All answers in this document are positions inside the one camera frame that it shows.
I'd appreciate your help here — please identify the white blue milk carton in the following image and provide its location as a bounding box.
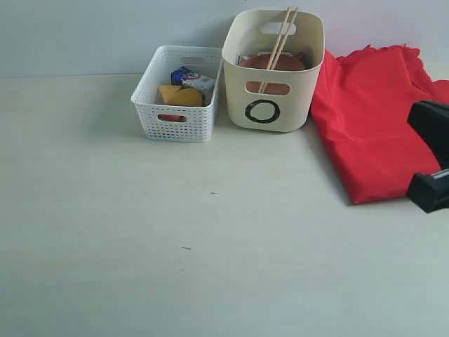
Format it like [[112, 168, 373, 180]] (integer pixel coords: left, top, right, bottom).
[[170, 67, 215, 96]]

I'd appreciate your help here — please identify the red table cloth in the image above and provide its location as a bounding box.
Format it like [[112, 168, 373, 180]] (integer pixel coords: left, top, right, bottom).
[[311, 45, 448, 204]]

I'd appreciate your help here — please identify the cream plastic bin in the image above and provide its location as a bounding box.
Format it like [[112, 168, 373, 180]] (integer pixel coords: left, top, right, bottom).
[[222, 9, 325, 132]]

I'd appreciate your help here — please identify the yellow cheese wedge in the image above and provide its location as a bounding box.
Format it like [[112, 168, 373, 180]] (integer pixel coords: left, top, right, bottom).
[[157, 85, 182, 105]]

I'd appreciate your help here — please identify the brown wooden plate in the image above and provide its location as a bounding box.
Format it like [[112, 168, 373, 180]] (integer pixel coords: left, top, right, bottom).
[[239, 53, 306, 95]]

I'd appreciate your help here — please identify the white woven plastic basket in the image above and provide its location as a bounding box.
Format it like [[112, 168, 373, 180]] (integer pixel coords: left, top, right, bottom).
[[131, 46, 222, 143]]

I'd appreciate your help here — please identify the wooden chopstick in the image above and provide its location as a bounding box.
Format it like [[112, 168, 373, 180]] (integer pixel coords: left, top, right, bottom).
[[257, 7, 298, 94], [265, 7, 291, 70]]

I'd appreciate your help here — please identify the brown wooden spoon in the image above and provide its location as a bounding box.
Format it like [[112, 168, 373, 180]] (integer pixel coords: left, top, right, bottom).
[[296, 52, 307, 64]]

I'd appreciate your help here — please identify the yellow lemon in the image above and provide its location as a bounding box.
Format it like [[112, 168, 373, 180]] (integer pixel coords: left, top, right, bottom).
[[172, 88, 203, 107]]

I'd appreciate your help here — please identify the red sausage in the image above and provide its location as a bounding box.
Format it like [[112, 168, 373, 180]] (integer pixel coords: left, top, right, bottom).
[[157, 114, 187, 123]]

